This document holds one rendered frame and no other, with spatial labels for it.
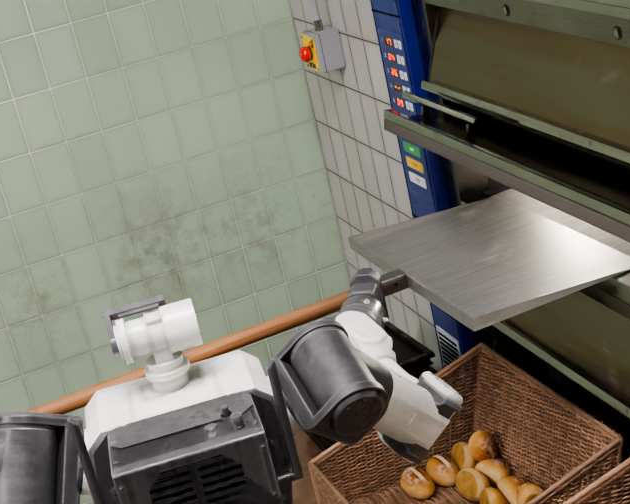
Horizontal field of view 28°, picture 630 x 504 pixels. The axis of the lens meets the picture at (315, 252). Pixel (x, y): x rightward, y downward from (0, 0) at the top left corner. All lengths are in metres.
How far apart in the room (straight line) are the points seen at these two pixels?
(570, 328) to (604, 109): 0.56
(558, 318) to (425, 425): 0.75
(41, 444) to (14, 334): 1.83
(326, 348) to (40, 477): 0.42
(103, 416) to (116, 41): 1.84
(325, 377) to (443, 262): 0.84
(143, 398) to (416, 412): 0.41
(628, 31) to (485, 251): 0.65
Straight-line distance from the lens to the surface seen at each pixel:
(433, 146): 2.49
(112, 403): 1.76
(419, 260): 2.54
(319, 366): 1.73
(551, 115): 2.30
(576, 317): 2.53
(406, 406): 1.85
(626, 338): 2.40
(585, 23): 2.16
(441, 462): 2.88
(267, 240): 3.66
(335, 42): 3.23
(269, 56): 3.55
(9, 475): 1.74
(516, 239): 2.56
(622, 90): 2.13
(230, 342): 2.33
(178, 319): 1.70
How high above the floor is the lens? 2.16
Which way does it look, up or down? 21 degrees down
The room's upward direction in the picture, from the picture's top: 13 degrees counter-clockwise
